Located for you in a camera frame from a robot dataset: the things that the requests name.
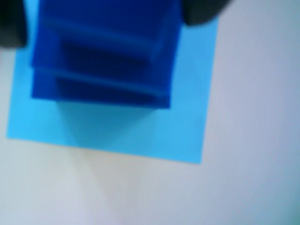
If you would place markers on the blue paper square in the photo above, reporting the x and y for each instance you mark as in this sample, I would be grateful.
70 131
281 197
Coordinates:
182 105

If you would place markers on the medium blue cube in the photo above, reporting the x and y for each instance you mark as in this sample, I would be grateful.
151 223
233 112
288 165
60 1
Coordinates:
47 54

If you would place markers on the large blue cube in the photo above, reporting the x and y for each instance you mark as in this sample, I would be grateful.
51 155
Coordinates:
43 86

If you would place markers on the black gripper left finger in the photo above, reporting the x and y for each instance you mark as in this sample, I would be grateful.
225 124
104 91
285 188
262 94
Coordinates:
11 23

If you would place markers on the small blue cube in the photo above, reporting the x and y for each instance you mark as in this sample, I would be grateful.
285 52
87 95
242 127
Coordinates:
105 14

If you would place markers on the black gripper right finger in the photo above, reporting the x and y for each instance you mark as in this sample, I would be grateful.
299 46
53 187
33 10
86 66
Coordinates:
201 10

